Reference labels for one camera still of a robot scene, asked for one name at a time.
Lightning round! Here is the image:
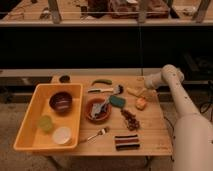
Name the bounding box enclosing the brown dried twig bunch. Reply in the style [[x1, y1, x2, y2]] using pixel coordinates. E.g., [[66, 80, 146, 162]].
[[121, 109, 140, 131]]

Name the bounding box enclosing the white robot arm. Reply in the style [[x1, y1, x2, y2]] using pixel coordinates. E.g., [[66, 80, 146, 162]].
[[144, 64, 213, 171]]

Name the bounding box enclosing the striped folded cloth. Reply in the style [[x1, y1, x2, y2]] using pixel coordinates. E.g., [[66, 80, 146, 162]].
[[114, 134, 140, 150]]

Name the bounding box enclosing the orange clay plate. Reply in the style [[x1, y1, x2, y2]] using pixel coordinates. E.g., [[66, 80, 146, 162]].
[[84, 98, 111, 124]]

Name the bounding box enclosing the yellow plastic bin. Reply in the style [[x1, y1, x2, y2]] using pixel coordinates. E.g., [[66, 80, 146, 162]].
[[14, 83, 83, 153]]

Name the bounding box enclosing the white plastic cup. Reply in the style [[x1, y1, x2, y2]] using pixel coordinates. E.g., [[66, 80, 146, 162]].
[[52, 127, 71, 145]]

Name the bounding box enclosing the wooden table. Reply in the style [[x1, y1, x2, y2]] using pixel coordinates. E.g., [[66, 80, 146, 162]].
[[37, 75, 172, 156]]

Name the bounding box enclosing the yellow toy corn piece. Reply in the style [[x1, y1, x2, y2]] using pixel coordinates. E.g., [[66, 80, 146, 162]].
[[126, 87, 143, 97]]

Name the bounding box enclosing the crumpled grey foil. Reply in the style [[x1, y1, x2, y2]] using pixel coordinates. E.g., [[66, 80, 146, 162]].
[[90, 102, 108, 119]]

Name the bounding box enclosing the green plastic cup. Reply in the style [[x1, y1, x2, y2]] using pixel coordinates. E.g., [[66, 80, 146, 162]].
[[38, 115, 53, 132]]

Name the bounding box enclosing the green sponge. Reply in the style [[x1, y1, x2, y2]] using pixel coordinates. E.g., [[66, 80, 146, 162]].
[[109, 96, 126, 108]]

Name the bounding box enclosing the orange toy fruit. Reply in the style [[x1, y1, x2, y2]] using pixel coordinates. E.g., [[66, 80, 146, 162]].
[[135, 97, 147, 110]]

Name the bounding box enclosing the metal fork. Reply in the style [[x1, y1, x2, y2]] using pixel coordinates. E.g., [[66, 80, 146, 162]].
[[79, 127, 110, 143]]

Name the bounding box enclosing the dark brown bowl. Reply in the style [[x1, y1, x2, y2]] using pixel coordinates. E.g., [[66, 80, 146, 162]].
[[49, 92, 72, 113]]

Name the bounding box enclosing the small dark round lid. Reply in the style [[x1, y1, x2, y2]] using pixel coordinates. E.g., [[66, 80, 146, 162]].
[[59, 75, 71, 83]]

